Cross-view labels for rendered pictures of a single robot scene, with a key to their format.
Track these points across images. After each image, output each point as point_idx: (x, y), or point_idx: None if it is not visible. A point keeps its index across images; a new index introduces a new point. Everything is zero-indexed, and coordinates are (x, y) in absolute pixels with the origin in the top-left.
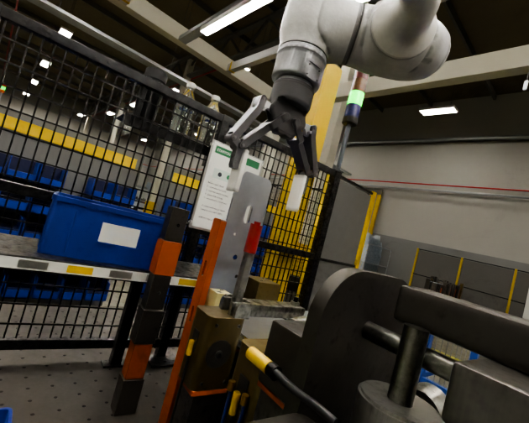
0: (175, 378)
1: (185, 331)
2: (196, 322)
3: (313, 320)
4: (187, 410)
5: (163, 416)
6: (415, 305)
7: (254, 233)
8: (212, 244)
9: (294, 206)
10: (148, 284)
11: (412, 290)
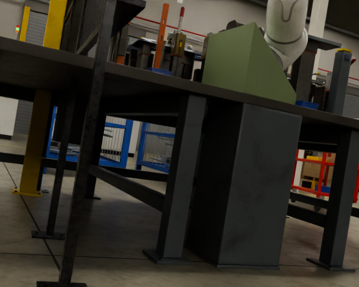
0: (159, 60)
1: (159, 44)
2: (179, 37)
3: (237, 27)
4: (180, 62)
5: None
6: (240, 25)
7: (184, 11)
8: (166, 13)
9: (181, 2)
10: (124, 29)
11: (239, 23)
